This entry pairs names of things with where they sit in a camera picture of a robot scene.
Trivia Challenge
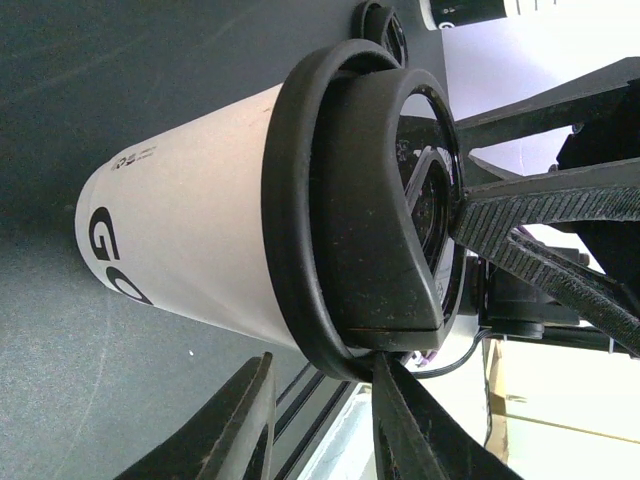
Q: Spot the single white paper cup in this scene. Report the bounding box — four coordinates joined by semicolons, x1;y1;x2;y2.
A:
75;87;295;347

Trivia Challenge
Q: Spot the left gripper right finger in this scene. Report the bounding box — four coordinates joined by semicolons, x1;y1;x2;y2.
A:
372;354;519;480

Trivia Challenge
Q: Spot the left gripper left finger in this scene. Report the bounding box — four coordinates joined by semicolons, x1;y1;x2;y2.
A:
118;352;276;479

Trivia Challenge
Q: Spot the black lid right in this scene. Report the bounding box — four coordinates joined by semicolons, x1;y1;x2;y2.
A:
351;1;409;67

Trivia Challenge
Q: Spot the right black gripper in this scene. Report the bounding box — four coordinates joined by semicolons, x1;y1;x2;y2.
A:
451;57;639;354

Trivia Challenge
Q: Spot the black cup lid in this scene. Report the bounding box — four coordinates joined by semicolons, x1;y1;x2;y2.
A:
261;40;466;382

